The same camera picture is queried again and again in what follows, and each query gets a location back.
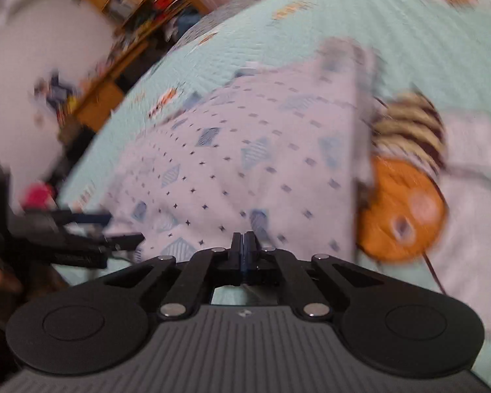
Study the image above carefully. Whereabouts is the bright pink cloth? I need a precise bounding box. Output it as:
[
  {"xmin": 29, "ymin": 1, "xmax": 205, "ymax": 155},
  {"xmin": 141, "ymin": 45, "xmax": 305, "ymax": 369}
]
[{"xmin": 22, "ymin": 181, "xmax": 57, "ymax": 210}]

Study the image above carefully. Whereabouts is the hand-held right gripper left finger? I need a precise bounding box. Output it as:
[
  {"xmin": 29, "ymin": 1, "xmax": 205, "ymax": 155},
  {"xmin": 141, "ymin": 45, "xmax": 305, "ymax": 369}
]
[{"xmin": 102, "ymin": 231, "xmax": 245, "ymax": 320}]

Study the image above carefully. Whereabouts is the wall poster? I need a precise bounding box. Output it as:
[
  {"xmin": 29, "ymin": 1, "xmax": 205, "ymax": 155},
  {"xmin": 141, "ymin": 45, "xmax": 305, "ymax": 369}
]
[{"xmin": 32, "ymin": 69, "xmax": 83, "ymax": 126}]

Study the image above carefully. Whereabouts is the bee print quilted bedspread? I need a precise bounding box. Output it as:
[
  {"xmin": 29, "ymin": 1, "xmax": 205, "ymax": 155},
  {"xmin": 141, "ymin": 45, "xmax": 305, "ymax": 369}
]
[{"xmin": 56, "ymin": 0, "xmax": 491, "ymax": 379}]

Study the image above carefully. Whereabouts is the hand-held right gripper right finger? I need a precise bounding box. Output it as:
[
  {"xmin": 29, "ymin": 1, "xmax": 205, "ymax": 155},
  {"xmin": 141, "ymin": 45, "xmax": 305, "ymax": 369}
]
[{"xmin": 245, "ymin": 231, "xmax": 385, "ymax": 321}]

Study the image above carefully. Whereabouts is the blue cloth pile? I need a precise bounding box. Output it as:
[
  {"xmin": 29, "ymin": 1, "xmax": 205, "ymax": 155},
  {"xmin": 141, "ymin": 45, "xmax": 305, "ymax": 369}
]
[{"xmin": 163, "ymin": 7, "xmax": 202, "ymax": 44}]

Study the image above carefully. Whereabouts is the purple floral bed sheet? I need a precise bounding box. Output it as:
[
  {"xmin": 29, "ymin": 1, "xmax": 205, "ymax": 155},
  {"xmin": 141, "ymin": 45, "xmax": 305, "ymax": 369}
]
[{"xmin": 175, "ymin": 0, "xmax": 353, "ymax": 47}]

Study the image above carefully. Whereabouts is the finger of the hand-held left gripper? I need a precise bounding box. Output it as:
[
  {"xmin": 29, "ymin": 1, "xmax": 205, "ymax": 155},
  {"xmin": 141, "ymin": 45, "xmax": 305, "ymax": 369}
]
[
  {"xmin": 59, "ymin": 211, "xmax": 112, "ymax": 227},
  {"xmin": 100, "ymin": 233, "xmax": 145, "ymax": 251}
]

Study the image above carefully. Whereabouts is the person's left hand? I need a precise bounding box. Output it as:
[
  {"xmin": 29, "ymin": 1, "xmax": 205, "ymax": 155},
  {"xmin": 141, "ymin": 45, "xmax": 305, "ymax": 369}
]
[{"xmin": 0, "ymin": 261, "xmax": 22, "ymax": 294}]

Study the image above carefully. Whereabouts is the white printed baby romper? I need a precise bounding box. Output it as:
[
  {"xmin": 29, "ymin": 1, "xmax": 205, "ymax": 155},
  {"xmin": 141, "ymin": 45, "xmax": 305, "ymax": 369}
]
[{"xmin": 101, "ymin": 36, "xmax": 378, "ymax": 268}]

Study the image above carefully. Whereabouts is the wooden desk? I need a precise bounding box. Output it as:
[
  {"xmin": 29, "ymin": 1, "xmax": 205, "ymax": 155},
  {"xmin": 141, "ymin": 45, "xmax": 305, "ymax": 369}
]
[{"xmin": 58, "ymin": 24, "xmax": 169, "ymax": 132}]

